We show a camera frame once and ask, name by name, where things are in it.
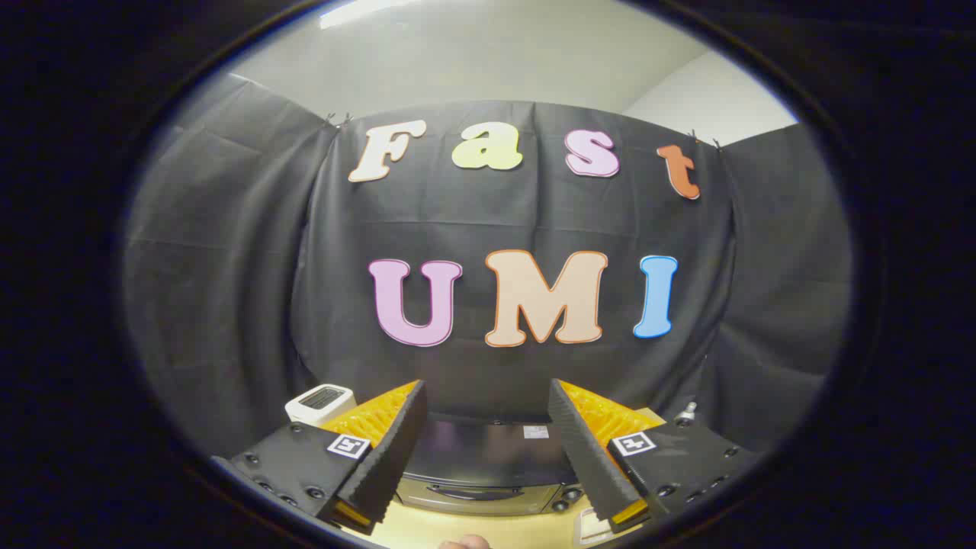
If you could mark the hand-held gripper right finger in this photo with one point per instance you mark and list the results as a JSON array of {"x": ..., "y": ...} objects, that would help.
[{"x": 583, "y": 450}]

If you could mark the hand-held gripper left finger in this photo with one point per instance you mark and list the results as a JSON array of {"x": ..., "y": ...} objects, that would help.
[{"x": 393, "y": 450}]

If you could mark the black toaster oven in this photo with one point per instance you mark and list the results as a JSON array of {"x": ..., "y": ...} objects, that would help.
[{"x": 488, "y": 457}]

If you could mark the white pop-up toaster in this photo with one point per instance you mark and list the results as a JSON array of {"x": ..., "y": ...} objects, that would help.
[{"x": 320, "y": 404}]

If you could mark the white pink-label spray bottle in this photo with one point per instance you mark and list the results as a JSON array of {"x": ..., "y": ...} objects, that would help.
[{"x": 685, "y": 415}]

